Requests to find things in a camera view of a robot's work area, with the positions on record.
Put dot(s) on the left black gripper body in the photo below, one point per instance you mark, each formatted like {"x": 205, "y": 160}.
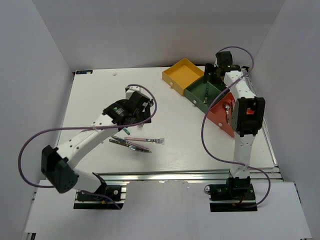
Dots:
{"x": 142, "y": 115}

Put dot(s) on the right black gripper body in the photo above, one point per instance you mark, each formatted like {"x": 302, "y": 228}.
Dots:
{"x": 210, "y": 68}

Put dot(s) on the green handled fork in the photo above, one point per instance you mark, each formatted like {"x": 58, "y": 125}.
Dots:
{"x": 206, "y": 93}

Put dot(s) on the dark handled spoon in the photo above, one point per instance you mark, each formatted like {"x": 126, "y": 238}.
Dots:
{"x": 227, "y": 111}

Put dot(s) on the dark handled fork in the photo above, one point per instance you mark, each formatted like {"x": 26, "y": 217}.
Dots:
{"x": 140, "y": 126}

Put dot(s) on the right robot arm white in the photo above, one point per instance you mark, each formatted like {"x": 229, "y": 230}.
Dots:
{"x": 246, "y": 118}

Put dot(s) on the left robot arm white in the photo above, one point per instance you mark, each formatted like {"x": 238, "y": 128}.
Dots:
{"x": 58, "y": 164}

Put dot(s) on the green container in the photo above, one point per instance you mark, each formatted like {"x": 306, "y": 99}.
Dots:
{"x": 195, "y": 93}

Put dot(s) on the yellow container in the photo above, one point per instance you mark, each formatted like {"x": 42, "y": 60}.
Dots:
{"x": 181, "y": 75}

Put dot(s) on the orange container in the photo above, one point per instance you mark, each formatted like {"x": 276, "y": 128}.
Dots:
{"x": 217, "y": 114}

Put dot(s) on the left blue table label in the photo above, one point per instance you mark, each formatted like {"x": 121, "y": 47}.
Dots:
{"x": 84, "y": 72}

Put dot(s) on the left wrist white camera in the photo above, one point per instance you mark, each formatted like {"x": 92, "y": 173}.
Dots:
{"x": 129, "y": 90}

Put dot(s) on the pink handled knife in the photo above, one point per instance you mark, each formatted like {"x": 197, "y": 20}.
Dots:
{"x": 129, "y": 142}

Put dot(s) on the dark handled knife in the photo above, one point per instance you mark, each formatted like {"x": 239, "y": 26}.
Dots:
{"x": 130, "y": 146}

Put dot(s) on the pink handled fork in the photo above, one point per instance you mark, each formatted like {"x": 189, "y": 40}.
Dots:
{"x": 148, "y": 140}

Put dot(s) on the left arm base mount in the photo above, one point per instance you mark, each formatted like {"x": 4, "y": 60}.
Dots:
{"x": 109, "y": 198}

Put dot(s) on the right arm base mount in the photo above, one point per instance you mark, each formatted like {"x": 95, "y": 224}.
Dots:
{"x": 221, "y": 201}

